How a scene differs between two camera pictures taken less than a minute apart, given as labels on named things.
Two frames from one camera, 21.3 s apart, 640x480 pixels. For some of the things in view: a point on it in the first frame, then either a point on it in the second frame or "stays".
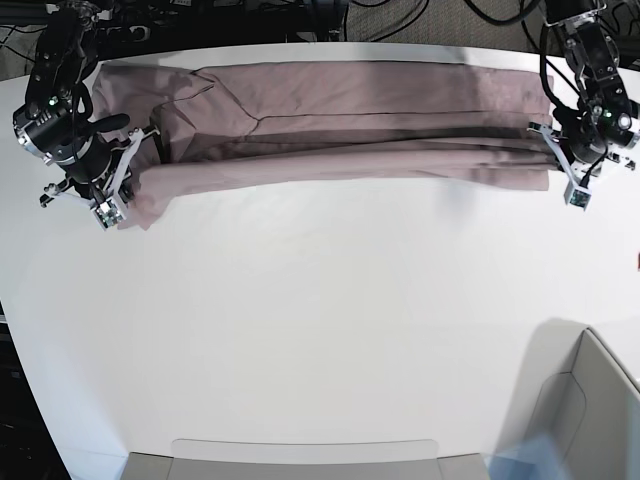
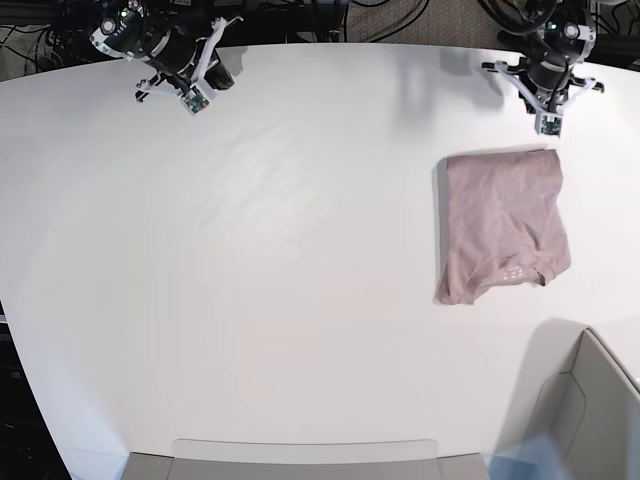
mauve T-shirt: [431, 124] -> [504, 224]
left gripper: [101, 168] -> [179, 50]
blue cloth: [537, 459] stays
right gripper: [585, 147] -> [550, 80]
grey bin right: [571, 388] stays
